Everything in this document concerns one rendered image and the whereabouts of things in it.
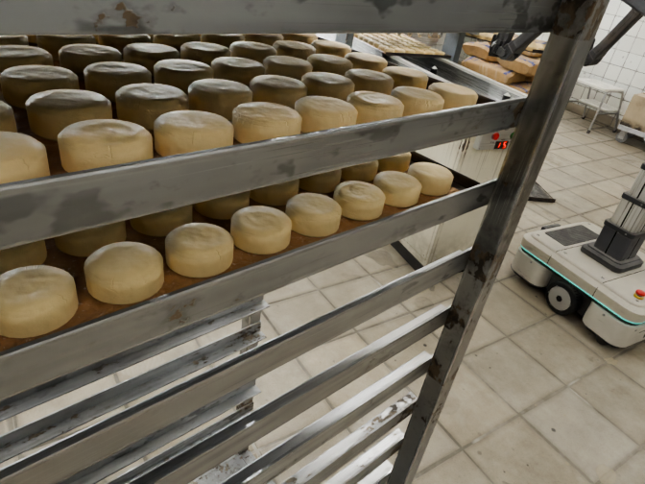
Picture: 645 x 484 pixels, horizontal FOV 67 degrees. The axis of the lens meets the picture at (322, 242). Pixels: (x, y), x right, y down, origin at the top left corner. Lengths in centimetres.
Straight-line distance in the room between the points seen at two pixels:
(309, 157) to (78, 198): 14
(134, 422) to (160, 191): 17
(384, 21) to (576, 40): 23
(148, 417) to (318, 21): 28
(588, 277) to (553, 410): 67
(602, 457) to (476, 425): 43
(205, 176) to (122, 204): 5
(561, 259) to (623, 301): 31
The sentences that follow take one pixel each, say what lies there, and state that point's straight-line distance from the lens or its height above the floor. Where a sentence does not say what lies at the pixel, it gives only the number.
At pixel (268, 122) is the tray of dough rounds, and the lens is 34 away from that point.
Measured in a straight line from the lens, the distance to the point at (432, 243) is 230.
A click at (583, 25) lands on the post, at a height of 132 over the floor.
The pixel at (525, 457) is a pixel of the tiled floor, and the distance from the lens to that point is 188.
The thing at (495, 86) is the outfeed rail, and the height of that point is 88.
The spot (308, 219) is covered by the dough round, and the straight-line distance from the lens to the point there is 41.
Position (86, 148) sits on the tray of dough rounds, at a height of 124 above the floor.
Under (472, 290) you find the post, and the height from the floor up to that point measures 102.
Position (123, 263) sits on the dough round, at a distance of 35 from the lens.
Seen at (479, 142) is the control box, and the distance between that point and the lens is 210.
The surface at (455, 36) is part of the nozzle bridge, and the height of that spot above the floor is 98.
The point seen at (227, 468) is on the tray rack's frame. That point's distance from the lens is 142.
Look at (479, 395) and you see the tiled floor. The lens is 198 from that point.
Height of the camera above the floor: 135
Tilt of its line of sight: 32 degrees down
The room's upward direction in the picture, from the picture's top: 9 degrees clockwise
